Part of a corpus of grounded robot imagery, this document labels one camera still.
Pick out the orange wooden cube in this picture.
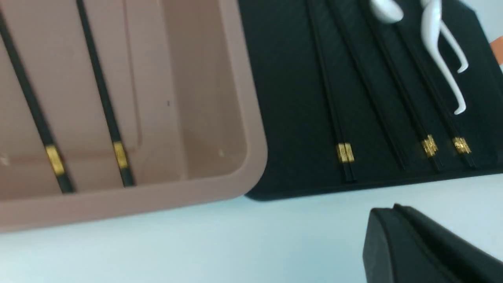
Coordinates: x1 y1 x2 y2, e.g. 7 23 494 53
490 36 503 66

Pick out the white spoon lower right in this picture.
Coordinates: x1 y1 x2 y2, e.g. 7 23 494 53
420 0 467 115

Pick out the black octagonal tray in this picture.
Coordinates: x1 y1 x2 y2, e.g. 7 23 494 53
238 0 503 201

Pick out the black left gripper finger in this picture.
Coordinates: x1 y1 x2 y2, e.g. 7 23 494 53
362 204 503 283

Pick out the black chopstick gold band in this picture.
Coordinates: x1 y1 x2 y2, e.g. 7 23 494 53
305 0 357 183
395 20 479 170
359 0 443 173
0 12 77 195
75 0 136 187
326 0 408 171

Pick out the white spoon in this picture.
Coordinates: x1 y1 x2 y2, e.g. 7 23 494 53
440 20 469 74
420 0 467 115
369 0 404 24

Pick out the white spoon far right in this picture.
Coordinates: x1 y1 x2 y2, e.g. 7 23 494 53
440 20 469 74

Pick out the white spoon centre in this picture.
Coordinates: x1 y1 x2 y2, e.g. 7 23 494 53
369 0 404 24

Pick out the pink rectangular plastic bin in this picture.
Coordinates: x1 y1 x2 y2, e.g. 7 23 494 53
1 0 268 233

